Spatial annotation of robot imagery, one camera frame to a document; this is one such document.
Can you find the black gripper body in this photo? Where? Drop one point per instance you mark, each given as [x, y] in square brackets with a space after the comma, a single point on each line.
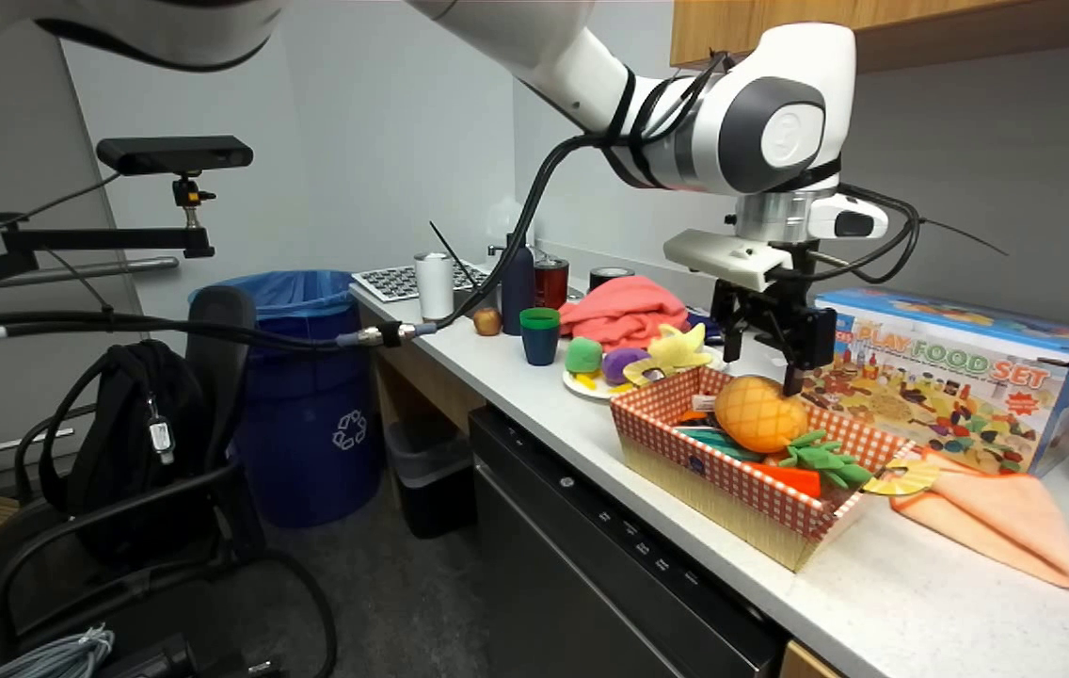
[781, 302]

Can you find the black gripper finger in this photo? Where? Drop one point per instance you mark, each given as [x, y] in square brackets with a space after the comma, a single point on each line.
[733, 337]
[814, 353]

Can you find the yellow toy pineapple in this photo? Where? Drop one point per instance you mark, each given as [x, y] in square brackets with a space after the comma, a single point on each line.
[755, 420]

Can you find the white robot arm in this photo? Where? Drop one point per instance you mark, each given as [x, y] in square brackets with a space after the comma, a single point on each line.
[763, 63]

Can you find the yellow star toy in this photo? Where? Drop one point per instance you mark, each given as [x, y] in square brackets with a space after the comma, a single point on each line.
[681, 344]

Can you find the teal toy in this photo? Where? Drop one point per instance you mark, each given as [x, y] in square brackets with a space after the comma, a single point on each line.
[710, 437]

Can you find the orange red toy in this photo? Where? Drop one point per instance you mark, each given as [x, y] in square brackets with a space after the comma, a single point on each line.
[792, 481]

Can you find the toy food set box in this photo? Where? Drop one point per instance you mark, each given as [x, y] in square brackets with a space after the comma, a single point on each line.
[949, 388]

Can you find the red checkered fruit box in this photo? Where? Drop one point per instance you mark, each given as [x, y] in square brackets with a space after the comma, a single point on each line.
[710, 483]

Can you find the green toy ball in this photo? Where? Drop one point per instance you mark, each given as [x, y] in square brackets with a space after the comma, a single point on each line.
[581, 357]

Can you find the toy lemon slice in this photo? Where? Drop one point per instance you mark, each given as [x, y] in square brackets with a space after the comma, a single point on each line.
[901, 481]

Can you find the small brown toy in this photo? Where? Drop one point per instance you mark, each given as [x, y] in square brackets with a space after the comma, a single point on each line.
[488, 323]

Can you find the pink cloth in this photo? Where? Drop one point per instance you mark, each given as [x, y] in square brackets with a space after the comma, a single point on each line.
[629, 307]

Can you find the white plate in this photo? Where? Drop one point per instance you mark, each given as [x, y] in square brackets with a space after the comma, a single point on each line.
[584, 386]

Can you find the red tumbler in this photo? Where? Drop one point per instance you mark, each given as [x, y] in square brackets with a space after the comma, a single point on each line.
[552, 284]

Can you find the blue cup green rim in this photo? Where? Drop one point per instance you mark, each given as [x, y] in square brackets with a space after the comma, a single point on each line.
[538, 339]

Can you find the dark blue bottle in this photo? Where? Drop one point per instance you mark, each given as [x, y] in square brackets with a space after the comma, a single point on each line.
[517, 284]

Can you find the orange napkin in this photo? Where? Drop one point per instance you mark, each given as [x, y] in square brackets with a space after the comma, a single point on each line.
[999, 528]

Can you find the dishwasher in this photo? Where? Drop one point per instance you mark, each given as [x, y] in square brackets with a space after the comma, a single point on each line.
[584, 568]

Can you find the white cup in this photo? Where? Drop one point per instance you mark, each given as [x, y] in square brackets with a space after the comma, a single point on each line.
[433, 287]

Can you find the wooden cabinet door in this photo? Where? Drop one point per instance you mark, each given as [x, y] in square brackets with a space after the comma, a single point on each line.
[802, 665]

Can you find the wooden upper cabinet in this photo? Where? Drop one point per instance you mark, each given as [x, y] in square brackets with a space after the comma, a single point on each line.
[936, 24]

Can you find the small black waste bin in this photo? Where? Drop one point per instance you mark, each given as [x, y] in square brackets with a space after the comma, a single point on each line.
[433, 483]

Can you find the white keyboard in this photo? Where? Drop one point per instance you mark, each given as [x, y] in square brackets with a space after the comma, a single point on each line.
[384, 284]

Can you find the blue recycling bin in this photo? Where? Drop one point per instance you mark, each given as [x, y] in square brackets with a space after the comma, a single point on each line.
[311, 415]

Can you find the black office chair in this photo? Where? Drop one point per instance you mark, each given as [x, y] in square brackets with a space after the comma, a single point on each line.
[220, 380]

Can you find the black backpack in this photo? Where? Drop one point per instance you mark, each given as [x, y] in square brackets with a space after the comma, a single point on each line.
[122, 437]

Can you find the grey teal cloth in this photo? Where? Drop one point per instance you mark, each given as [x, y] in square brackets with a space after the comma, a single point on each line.
[58, 658]

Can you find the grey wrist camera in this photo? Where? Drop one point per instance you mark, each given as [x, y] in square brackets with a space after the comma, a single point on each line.
[728, 258]

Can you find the black stereo camera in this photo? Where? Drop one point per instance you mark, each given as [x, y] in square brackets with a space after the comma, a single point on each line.
[177, 152]

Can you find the black camera stand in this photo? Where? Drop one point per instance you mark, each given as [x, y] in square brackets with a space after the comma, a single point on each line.
[83, 234]

